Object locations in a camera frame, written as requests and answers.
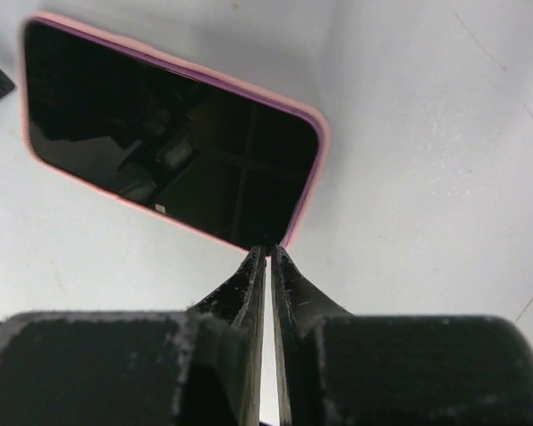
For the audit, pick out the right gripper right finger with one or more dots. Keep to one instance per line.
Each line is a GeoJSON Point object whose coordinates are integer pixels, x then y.
{"type": "Point", "coordinates": [301, 310]}

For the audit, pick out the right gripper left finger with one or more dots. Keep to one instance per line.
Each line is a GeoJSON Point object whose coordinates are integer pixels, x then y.
{"type": "Point", "coordinates": [223, 380]}

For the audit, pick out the pink phone case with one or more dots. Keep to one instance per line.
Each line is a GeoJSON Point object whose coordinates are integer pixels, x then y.
{"type": "Point", "coordinates": [311, 120]}

